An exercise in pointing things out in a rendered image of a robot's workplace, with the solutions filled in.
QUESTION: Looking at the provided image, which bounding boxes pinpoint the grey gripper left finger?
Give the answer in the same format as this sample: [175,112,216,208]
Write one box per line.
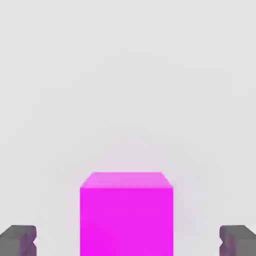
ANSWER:
[0,224,38,256]

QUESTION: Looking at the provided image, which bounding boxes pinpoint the small magenta cube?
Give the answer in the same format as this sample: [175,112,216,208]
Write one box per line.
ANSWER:
[79,171,174,256]

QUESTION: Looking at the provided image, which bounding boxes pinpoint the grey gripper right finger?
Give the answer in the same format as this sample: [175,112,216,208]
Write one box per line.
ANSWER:
[219,224,256,256]

